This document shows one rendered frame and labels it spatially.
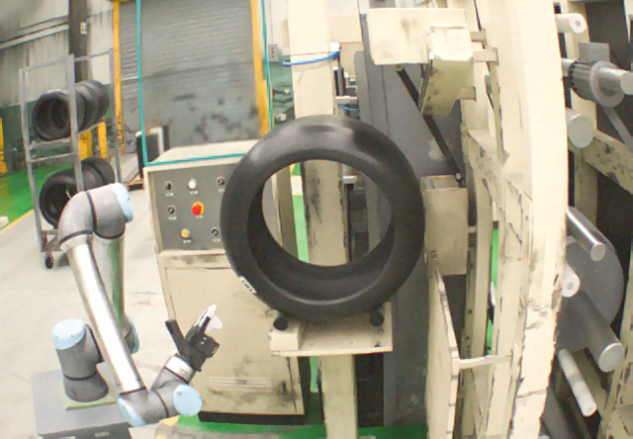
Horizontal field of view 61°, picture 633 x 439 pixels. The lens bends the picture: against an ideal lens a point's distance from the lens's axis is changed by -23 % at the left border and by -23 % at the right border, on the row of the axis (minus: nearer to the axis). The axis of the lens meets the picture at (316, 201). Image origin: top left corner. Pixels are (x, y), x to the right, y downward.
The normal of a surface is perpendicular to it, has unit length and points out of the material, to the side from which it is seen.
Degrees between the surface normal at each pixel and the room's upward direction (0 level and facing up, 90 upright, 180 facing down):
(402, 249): 93
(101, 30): 90
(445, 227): 90
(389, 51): 90
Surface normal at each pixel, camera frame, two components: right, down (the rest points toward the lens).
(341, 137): 0.09, -0.53
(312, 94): -0.07, 0.26
